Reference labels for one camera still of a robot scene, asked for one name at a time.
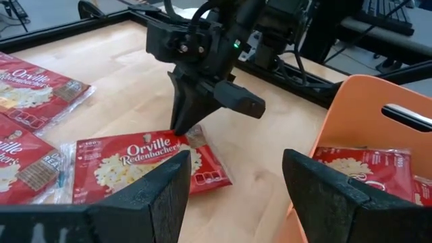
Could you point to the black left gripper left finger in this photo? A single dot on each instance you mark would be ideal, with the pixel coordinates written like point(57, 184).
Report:
point(118, 222)

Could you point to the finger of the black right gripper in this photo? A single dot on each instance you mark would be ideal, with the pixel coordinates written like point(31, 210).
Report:
point(190, 101)
point(241, 101)

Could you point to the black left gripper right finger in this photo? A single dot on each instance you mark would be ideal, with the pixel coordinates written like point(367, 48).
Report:
point(344, 219)

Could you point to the red Orville Redenbacher popcorn bag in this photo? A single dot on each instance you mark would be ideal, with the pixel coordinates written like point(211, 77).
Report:
point(423, 190)
point(364, 168)
point(23, 158)
point(33, 87)
point(111, 162)

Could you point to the orange plastic basket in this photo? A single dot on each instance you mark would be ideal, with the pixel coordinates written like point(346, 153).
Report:
point(357, 111)

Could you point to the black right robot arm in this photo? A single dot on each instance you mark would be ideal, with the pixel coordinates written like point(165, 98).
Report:
point(249, 20)

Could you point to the grey side desk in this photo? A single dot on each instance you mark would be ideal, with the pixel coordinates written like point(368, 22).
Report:
point(388, 44)

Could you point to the black desk beam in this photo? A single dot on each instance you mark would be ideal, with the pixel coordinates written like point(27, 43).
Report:
point(411, 72)

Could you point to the black keyboard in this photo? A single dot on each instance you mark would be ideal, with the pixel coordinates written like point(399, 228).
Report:
point(388, 17)

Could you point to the black metal table frame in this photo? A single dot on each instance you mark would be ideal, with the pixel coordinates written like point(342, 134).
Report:
point(67, 30)

